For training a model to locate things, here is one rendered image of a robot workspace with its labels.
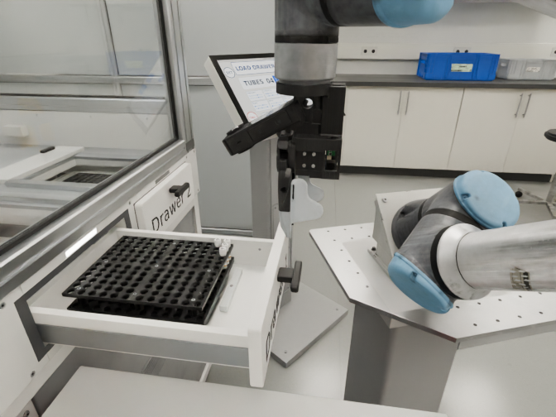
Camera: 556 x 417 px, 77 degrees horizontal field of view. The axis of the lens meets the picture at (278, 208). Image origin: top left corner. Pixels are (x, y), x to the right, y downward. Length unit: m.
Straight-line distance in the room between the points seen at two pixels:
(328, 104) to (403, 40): 3.72
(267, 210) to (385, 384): 0.80
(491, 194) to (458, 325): 0.26
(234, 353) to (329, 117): 0.34
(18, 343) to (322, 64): 0.54
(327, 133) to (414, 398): 0.80
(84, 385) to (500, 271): 0.62
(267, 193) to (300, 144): 1.00
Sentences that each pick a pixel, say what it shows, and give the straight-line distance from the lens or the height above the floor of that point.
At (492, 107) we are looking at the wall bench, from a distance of 3.75.
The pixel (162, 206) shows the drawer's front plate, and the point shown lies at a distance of 0.90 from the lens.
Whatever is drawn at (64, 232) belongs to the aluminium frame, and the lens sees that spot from 0.65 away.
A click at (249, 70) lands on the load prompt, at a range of 1.32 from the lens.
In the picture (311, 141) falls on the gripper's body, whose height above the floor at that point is 1.13.
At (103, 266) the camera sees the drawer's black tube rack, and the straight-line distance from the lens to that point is 0.67.
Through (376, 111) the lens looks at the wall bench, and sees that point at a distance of 3.49.
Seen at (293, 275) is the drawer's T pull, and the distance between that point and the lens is 0.57.
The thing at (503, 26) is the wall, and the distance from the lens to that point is 4.41.
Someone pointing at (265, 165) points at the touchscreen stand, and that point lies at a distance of 1.40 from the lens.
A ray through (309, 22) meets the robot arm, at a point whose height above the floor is 1.26.
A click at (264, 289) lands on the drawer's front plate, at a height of 0.93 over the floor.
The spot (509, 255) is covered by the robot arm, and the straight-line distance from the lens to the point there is 0.52.
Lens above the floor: 1.25
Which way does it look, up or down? 26 degrees down
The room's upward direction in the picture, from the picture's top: straight up
